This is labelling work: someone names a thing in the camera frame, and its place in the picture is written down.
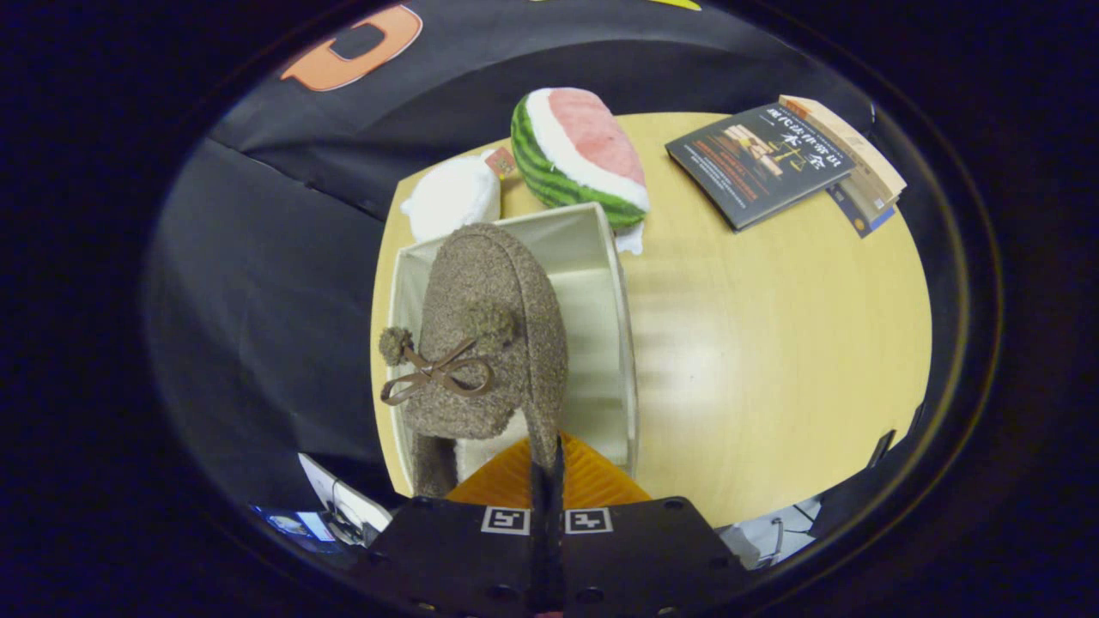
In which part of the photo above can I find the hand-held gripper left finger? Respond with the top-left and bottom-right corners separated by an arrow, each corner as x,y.
359,433 -> 550,618

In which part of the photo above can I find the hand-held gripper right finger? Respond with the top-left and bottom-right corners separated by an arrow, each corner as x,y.
547,432 -> 750,618

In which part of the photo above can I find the foldable fabric storage box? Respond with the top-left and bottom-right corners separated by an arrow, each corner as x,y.
388,202 -> 641,499

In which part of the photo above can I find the brown fuzzy shoe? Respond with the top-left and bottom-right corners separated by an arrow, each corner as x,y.
378,223 -> 570,500

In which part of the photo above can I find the lit display screen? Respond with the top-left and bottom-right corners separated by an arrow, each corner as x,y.
251,505 -> 337,543

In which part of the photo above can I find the white plush toy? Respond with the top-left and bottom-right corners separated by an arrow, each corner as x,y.
399,148 -> 520,244

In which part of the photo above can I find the black cover book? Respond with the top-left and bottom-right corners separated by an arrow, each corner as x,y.
665,103 -> 857,233

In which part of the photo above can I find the blue cover book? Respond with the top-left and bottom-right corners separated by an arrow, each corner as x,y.
827,183 -> 899,239

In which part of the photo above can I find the watermelon slice plush toy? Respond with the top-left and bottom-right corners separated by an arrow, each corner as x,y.
510,87 -> 651,257

